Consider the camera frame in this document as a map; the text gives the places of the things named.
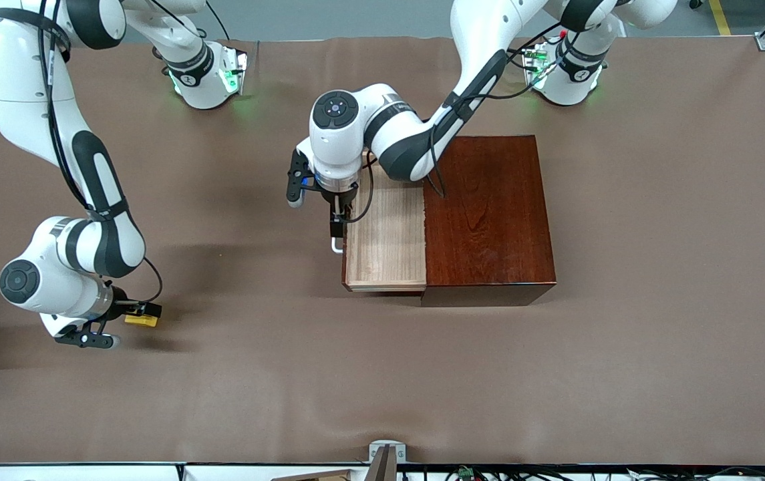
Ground light wooden board piece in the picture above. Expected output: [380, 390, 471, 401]
[270, 469, 356, 481]

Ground black right arm base cable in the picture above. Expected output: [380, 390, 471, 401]
[205, 0, 233, 41]

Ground dark brown wooden cabinet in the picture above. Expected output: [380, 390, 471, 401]
[419, 135, 558, 308]

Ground black left arm base cables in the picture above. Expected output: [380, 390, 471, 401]
[506, 37, 550, 69]

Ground tangled black cable bundle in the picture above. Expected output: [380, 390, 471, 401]
[402, 466, 765, 481]

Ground brown table cover sheet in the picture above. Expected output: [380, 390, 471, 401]
[0, 35, 765, 467]

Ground light wood drawer white handle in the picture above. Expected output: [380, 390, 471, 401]
[330, 150, 428, 295]

